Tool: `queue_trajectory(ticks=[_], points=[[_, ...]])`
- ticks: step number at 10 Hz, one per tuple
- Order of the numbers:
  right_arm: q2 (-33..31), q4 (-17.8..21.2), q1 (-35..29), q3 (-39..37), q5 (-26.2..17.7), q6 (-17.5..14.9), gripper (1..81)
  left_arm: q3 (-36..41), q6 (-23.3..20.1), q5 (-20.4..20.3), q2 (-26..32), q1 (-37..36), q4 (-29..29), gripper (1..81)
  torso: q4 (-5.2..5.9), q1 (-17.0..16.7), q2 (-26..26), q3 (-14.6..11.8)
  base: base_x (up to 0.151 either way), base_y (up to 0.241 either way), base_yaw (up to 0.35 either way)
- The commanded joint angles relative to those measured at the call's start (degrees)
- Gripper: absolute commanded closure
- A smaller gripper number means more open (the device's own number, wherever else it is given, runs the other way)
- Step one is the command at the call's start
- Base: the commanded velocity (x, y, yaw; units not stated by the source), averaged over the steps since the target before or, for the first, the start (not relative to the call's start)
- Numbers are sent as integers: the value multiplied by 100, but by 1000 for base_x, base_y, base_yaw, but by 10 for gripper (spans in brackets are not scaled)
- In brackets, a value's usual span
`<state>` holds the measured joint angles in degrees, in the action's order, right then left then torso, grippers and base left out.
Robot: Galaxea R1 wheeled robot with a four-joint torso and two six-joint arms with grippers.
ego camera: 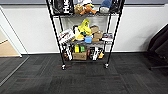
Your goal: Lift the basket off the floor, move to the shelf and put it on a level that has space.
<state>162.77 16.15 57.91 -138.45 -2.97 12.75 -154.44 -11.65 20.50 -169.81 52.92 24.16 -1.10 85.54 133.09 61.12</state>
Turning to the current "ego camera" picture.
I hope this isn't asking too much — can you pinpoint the flat tan cardboard box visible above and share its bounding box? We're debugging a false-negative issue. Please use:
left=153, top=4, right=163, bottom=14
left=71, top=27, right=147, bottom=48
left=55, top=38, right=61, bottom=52
left=71, top=51, right=89, bottom=62

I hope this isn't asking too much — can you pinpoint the black chair with dark cloth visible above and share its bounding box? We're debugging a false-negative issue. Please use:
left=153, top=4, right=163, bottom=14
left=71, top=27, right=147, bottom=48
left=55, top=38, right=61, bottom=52
left=146, top=32, right=168, bottom=71

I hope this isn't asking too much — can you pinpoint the orange plush toy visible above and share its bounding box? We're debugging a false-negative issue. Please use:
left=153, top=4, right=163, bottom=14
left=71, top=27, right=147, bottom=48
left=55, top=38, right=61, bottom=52
left=73, top=2, right=100, bottom=16

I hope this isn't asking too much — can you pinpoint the yellow plush toy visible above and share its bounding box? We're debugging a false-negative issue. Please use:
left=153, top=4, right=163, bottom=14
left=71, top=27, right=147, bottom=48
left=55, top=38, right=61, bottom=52
left=73, top=18, right=94, bottom=41

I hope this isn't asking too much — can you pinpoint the black and white packet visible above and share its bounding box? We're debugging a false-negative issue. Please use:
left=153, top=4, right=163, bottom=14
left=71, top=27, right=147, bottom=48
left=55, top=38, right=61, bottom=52
left=62, top=44, right=74, bottom=61

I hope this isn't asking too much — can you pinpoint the white door frame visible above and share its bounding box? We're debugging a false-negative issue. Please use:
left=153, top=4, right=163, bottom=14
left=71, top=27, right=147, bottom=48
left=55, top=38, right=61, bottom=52
left=0, top=5, right=28, bottom=58

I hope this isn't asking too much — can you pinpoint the small blue cup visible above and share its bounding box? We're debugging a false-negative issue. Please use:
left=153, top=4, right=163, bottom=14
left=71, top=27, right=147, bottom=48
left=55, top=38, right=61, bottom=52
left=83, top=35, right=93, bottom=45

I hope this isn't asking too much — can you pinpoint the small orange packet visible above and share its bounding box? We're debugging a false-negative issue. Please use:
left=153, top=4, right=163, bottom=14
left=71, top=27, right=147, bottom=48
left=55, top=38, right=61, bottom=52
left=97, top=49, right=105, bottom=60

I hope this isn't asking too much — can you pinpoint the black and white box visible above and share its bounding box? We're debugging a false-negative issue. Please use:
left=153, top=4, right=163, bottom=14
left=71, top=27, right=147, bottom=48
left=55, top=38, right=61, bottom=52
left=88, top=46, right=101, bottom=62

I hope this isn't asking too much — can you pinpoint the small plain black bag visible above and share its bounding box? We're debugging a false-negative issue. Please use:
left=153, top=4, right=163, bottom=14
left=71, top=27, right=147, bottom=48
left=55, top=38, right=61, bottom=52
left=109, top=0, right=121, bottom=14

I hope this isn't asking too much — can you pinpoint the dark printed box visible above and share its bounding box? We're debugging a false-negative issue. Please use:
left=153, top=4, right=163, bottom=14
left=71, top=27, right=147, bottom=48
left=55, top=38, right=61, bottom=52
left=101, top=32, right=115, bottom=43

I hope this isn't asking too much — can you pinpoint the black wire shelf rack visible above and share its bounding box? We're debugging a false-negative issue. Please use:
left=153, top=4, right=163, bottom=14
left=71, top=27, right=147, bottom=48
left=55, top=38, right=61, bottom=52
left=45, top=0, right=126, bottom=71

